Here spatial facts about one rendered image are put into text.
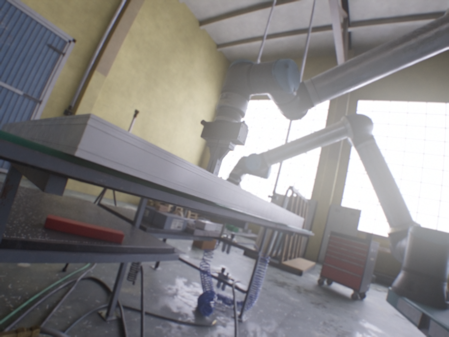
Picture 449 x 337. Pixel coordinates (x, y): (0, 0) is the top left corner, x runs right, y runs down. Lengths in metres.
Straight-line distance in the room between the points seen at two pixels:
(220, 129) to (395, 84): 9.78
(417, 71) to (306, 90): 10.02
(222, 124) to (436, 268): 0.89
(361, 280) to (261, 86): 3.80
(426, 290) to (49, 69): 7.44
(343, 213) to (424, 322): 7.07
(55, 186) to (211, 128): 0.42
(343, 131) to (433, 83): 9.36
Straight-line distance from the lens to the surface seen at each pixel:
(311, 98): 0.72
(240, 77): 0.67
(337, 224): 7.86
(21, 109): 6.94
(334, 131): 1.16
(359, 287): 4.20
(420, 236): 1.06
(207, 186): 0.58
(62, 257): 0.85
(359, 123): 1.17
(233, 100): 0.64
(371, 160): 1.26
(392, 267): 8.44
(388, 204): 1.23
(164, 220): 1.61
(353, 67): 0.74
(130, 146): 0.42
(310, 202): 8.02
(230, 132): 0.61
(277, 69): 0.62
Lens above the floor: 0.86
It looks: 9 degrees up
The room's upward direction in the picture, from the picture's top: 17 degrees clockwise
